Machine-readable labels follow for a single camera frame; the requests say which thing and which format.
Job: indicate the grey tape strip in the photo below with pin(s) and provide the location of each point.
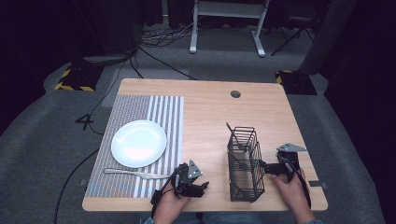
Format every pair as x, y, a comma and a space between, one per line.
83, 182
318, 184

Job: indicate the person's legs in jeans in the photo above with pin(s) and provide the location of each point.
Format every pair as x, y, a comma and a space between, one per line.
230, 218

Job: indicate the black tripod stand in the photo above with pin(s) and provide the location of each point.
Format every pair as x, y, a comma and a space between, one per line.
292, 34

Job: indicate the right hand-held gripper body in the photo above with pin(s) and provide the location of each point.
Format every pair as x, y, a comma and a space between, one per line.
289, 160

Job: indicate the person's right hand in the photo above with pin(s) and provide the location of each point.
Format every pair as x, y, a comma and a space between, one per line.
291, 193

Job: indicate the person's left hand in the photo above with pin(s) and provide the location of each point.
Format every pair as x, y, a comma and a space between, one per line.
169, 203

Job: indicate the white round plate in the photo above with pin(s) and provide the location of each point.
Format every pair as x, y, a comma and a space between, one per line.
138, 143

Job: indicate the black yellow striped base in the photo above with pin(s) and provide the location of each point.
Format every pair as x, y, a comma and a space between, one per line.
297, 82
79, 79

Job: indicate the round table grommet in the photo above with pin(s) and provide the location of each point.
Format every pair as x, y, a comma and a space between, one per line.
235, 94

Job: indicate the grey striped placemat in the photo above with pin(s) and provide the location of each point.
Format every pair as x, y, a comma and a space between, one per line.
130, 183

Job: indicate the silver table knife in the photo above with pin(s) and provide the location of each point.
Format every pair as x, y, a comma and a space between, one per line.
137, 173

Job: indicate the black utensil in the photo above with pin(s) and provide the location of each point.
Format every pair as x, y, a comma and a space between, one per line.
234, 137

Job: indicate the grey padded post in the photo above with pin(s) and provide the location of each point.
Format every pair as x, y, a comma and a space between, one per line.
327, 34

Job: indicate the white desk frame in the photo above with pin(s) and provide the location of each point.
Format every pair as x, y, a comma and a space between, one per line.
230, 9

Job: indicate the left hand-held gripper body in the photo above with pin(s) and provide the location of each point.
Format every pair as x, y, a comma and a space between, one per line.
186, 174

